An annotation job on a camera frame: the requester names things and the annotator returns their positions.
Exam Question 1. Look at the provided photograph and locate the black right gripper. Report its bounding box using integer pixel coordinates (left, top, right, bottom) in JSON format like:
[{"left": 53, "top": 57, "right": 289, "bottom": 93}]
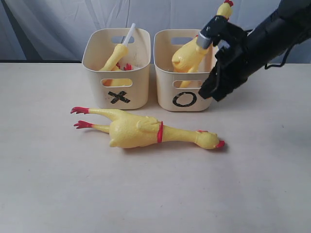
[{"left": 198, "top": 23, "right": 248, "bottom": 101}]

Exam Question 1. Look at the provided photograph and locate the whole rubber chicken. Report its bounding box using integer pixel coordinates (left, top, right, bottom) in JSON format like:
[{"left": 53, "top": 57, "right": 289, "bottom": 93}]
[
  {"left": 172, "top": 0, "right": 233, "bottom": 73},
  {"left": 70, "top": 106, "right": 225, "bottom": 150}
]

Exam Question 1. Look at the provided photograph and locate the broken chicken head neck piece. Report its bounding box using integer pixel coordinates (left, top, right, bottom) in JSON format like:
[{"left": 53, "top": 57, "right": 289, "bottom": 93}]
[{"left": 99, "top": 23, "right": 136, "bottom": 71}]

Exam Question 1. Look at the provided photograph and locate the headless rubber chicken body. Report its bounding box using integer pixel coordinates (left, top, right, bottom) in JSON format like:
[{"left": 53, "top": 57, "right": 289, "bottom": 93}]
[{"left": 102, "top": 63, "right": 133, "bottom": 87}]

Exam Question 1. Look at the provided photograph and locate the cream bin marked O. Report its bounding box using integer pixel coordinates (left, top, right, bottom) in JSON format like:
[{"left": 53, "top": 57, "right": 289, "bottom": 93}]
[{"left": 154, "top": 29, "right": 218, "bottom": 112}]

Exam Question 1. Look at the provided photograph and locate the cream bin marked X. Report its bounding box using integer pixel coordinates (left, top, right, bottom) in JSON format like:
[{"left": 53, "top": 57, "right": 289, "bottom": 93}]
[{"left": 82, "top": 28, "right": 151, "bottom": 110}]

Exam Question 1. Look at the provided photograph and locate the blue grey backdrop curtain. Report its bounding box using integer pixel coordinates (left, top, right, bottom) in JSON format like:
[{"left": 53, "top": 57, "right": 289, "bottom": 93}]
[{"left": 0, "top": 0, "right": 311, "bottom": 65}]

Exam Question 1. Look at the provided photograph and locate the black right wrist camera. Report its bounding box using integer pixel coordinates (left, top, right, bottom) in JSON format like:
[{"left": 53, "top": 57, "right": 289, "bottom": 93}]
[{"left": 196, "top": 15, "right": 228, "bottom": 49}]

